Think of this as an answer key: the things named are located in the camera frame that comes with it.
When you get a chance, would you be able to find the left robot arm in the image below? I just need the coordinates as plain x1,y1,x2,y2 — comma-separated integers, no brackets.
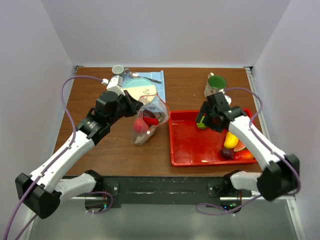
15,91,144,219

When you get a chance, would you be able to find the red plastic tray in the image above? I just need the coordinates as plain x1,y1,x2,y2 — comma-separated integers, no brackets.
168,110,257,167

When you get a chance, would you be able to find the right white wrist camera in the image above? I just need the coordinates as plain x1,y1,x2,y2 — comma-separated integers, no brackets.
224,95,232,105

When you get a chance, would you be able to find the blue checked cloth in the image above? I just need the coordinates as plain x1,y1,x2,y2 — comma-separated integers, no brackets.
122,70,166,102

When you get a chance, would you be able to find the cream and teal plate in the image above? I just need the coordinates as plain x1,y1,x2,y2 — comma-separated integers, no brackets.
123,78,157,105

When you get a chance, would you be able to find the metal spoon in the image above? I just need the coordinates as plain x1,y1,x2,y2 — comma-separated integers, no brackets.
128,71,162,84

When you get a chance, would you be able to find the red apple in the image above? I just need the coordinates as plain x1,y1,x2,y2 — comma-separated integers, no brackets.
133,117,148,134

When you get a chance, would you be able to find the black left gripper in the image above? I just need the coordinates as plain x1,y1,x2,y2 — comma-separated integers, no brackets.
107,90,144,125

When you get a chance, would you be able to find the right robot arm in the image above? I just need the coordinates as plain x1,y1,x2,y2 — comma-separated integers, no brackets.
195,92,301,202

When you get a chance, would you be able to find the red chili pepper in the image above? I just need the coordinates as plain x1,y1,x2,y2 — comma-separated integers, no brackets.
143,117,159,126

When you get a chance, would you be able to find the red pink peach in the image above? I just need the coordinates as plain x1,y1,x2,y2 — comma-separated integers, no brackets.
233,149,255,161

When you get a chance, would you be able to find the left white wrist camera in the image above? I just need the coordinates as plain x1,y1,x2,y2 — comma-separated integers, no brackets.
102,75,125,96

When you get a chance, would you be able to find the yellow lemon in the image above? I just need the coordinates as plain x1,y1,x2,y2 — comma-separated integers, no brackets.
223,131,239,149

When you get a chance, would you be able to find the grey toy fish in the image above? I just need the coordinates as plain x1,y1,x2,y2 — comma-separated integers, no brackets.
132,128,156,146

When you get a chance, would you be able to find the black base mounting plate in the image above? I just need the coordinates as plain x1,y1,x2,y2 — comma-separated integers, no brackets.
72,175,253,210

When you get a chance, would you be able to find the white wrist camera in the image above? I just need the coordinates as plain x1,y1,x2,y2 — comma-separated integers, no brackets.
102,75,125,96
224,95,232,105

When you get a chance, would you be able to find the floral mug green inside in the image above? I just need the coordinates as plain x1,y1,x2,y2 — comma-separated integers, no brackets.
204,72,227,97

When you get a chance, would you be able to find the watermelon slice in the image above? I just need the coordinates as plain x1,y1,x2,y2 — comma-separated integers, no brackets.
233,140,246,152

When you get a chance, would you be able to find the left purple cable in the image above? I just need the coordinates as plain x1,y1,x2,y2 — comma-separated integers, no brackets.
2,75,103,240

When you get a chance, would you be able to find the dark red plum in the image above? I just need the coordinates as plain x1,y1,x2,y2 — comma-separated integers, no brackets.
143,110,157,119
219,147,234,160

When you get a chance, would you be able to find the clear zip top bag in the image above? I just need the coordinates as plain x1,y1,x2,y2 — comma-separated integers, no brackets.
131,93,171,146

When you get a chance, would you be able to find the grey mug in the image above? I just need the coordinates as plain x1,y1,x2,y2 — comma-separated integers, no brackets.
111,64,130,78

